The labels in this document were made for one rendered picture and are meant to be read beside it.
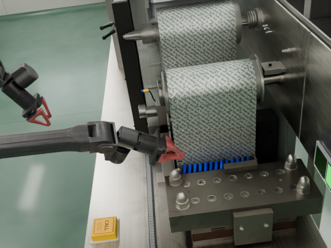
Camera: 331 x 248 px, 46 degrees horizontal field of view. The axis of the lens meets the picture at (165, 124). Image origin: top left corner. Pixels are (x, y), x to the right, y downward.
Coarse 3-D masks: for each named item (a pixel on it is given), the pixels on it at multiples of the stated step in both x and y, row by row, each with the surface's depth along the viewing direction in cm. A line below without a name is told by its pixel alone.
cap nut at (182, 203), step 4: (180, 192) 100; (180, 196) 99; (184, 196) 99; (176, 200) 101; (180, 200) 99; (184, 200) 99; (188, 200) 101; (176, 204) 101; (180, 204) 100; (184, 204) 100; (188, 204) 101; (180, 208) 100; (184, 208) 101
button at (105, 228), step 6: (114, 216) 116; (96, 222) 114; (102, 222) 114; (108, 222) 114; (114, 222) 114; (96, 228) 113; (102, 228) 112; (108, 228) 112; (114, 228) 112; (96, 234) 111; (102, 234) 110; (108, 234) 110; (114, 234) 110; (96, 240) 111; (102, 240) 111
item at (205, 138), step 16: (224, 112) 106; (240, 112) 107; (176, 128) 108; (192, 128) 108; (208, 128) 109; (224, 128) 109; (240, 128) 110; (176, 144) 111; (192, 144) 111; (208, 144) 112; (224, 144) 112; (240, 144) 113; (176, 160) 114; (192, 160) 115; (208, 160) 115; (224, 160) 115; (240, 160) 116
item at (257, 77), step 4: (252, 60) 107; (256, 64) 104; (256, 68) 103; (256, 72) 103; (256, 76) 103; (256, 80) 103; (260, 80) 103; (164, 84) 103; (260, 84) 103; (164, 88) 103; (260, 88) 103; (164, 92) 103; (260, 92) 104
